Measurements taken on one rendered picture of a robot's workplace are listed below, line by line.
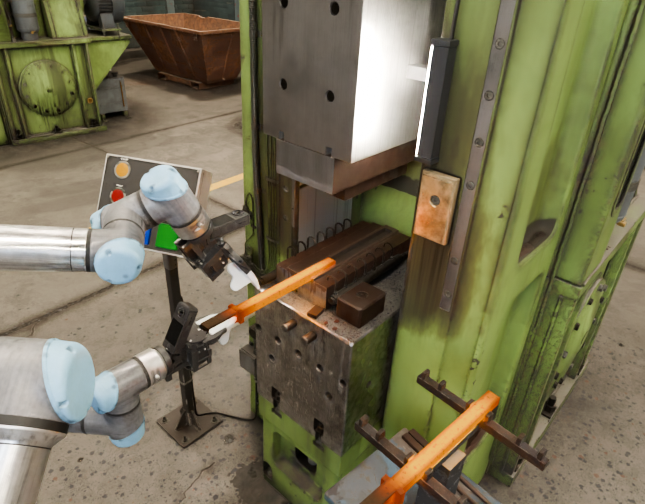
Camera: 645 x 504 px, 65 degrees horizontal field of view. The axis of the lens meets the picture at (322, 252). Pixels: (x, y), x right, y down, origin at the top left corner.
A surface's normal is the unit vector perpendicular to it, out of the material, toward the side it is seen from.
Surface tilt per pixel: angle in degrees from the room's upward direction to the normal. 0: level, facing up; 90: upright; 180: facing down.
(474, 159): 90
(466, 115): 90
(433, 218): 90
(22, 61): 90
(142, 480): 0
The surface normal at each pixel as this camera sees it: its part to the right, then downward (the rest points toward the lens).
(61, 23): 0.69, 0.22
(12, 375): 0.00, -0.44
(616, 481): 0.04, -0.86
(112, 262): 0.26, 0.50
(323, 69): -0.67, 0.35
